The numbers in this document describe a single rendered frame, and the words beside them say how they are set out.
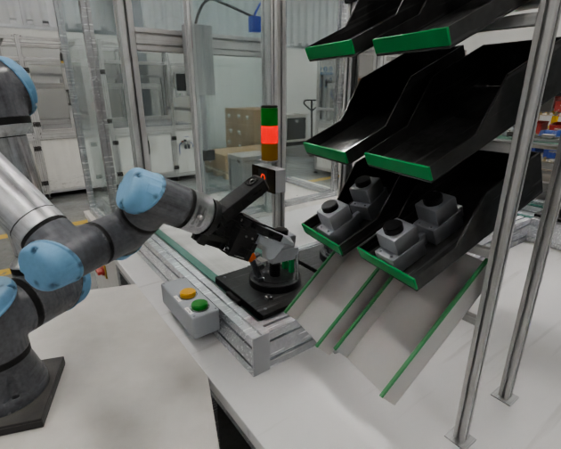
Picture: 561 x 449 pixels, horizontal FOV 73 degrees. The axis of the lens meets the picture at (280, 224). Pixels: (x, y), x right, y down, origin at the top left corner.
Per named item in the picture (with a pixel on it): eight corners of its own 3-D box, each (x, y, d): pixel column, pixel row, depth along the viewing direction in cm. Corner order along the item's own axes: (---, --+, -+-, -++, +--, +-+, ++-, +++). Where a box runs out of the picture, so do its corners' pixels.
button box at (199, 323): (194, 339, 91) (192, 317, 89) (162, 302, 107) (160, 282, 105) (220, 330, 95) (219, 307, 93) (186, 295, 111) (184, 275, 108)
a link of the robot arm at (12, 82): (7, 330, 82) (-97, 55, 66) (68, 296, 95) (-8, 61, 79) (45, 335, 77) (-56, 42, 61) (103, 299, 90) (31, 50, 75)
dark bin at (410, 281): (417, 292, 55) (405, 253, 52) (361, 257, 66) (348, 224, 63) (543, 192, 62) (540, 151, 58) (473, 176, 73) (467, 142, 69)
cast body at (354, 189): (371, 221, 71) (361, 190, 68) (353, 217, 75) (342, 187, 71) (396, 196, 75) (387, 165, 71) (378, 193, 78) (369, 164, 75)
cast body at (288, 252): (272, 265, 82) (275, 234, 80) (261, 256, 85) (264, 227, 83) (302, 257, 87) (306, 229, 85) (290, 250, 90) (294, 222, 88)
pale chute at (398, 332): (394, 406, 61) (381, 397, 58) (345, 357, 72) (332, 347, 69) (500, 269, 62) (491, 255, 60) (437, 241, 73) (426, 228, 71)
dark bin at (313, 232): (342, 257, 67) (329, 224, 63) (304, 232, 78) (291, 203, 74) (456, 175, 73) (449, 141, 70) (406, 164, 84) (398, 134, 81)
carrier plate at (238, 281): (263, 322, 89) (263, 314, 88) (215, 282, 107) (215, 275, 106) (337, 291, 102) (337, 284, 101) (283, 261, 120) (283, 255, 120)
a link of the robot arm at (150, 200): (112, 184, 65) (138, 153, 61) (169, 206, 73) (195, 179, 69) (110, 221, 61) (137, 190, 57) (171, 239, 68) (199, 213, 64)
